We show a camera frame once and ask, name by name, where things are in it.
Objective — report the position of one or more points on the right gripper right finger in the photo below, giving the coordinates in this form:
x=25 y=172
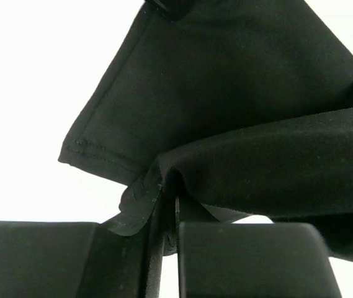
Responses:
x=249 y=260

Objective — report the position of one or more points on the black skirt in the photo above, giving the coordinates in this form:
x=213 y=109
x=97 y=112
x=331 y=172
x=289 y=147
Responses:
x=244 y=106

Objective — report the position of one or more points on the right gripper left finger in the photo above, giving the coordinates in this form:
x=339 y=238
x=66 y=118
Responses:
x=119 y=258

